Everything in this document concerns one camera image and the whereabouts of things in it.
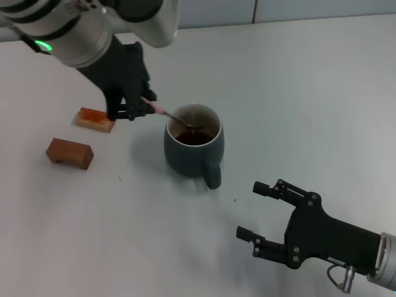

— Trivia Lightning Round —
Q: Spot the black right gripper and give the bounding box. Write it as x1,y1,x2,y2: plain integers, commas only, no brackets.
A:
236,178,382,275

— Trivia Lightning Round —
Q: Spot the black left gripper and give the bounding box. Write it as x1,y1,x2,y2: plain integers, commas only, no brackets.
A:
77,33,158,122

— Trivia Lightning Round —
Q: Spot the pink handled metal spoon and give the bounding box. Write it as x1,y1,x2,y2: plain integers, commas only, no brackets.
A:
140,97,205,132

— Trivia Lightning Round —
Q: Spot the grey ceramic cup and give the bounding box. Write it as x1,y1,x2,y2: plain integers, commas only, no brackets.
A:
163,103,223,190

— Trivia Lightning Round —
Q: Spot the light wooden stained block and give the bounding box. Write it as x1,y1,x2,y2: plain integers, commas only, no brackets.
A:
75,106,117,134

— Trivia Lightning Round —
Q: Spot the dark coffee liquid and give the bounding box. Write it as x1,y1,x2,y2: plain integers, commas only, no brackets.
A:
174,129,215,147

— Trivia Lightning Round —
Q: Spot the dark wooden arch block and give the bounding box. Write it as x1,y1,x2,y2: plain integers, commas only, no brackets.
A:
45,137,95,170

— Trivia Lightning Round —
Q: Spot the right gripper cable with plug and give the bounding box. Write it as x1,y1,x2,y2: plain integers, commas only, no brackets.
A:
327,264,356,293

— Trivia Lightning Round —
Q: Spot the gripper cable with plug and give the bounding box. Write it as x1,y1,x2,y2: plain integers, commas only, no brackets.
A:
11,26,52,56
327,264,356,293

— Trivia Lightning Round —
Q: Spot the left gripper cable with plug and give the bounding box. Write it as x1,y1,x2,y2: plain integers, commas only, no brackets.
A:
11,26,52,56

